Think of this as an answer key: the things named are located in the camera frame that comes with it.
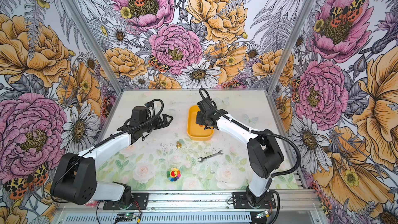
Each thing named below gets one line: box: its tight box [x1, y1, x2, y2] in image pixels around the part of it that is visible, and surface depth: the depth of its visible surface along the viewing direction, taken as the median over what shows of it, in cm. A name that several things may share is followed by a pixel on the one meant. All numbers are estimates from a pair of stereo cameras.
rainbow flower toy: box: [166, 167, 182, 182], surface depth 83 cm
